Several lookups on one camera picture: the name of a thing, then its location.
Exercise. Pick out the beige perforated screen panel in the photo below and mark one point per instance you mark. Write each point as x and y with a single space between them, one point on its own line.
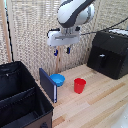
36 30

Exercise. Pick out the blue plastic bowl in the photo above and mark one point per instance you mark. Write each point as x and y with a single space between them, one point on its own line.
58 79

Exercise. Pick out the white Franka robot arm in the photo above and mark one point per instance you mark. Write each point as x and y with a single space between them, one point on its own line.
74 12

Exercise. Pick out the black hard case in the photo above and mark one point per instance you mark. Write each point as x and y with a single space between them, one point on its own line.
110 54

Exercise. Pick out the red plastic cup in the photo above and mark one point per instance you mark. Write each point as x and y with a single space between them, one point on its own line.
79 85

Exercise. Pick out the dark blue flat board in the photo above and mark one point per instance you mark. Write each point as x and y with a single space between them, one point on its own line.
47 84

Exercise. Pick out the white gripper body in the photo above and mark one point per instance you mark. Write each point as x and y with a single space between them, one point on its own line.
62 38

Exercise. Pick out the black fabric storage bin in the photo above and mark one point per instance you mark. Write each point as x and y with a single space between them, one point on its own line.
20 99

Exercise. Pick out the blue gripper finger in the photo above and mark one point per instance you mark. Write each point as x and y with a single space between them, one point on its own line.
56 52
68 50

